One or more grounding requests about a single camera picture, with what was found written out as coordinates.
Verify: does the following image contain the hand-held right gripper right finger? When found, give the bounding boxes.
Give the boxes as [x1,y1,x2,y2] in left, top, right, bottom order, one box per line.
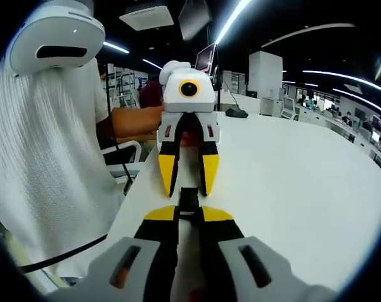
[200,205,336,302]

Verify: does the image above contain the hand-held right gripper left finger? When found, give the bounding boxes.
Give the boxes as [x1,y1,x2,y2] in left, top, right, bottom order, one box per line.
[48,204,182,302]

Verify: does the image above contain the computer monitor on stand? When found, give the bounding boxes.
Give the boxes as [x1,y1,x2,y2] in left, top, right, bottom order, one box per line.
[194,42,217,74]

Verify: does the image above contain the black flat desk device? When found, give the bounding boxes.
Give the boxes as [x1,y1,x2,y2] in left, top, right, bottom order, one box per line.
[225,106,249,120]

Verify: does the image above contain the person's white shirt torso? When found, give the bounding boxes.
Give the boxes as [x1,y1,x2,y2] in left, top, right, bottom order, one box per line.
[0,56,141,286]

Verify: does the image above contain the long ceiling light strip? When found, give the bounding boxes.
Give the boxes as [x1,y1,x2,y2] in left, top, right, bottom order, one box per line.
[214,0,253,45]

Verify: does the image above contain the dark hanging ceiling panel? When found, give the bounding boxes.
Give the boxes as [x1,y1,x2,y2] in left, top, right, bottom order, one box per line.
[178,0,212,42]

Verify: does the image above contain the white chest-worn device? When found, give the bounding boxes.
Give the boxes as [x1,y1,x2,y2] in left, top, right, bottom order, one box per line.
[8,0,106,77]

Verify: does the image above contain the black stand pole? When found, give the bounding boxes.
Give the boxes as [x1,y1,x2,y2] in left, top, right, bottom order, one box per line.
[213,40,223,111]

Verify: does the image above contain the white chair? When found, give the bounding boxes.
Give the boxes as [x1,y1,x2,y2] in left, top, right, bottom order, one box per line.
[100,139,143,187]

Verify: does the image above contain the thick black cable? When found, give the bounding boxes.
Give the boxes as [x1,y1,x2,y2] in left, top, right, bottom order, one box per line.
[19,233,108,275]

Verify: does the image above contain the white ceiling air unit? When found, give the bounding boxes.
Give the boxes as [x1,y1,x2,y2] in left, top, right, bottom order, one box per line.
[118,4,175,31]

